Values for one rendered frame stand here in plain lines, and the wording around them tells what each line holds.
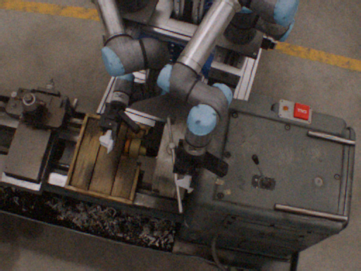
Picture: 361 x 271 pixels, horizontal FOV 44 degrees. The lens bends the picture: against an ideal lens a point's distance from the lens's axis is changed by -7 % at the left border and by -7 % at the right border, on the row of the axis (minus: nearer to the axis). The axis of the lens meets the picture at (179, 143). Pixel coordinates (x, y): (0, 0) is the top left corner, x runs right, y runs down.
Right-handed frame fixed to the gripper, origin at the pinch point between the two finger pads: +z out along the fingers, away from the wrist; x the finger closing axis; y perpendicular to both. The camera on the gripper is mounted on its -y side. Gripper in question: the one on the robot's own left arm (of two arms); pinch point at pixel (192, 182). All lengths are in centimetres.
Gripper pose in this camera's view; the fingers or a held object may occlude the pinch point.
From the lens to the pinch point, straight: 158.8
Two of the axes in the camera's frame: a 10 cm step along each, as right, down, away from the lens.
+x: -1.8, 7.9, -5.9
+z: -1.1, 5.8, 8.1
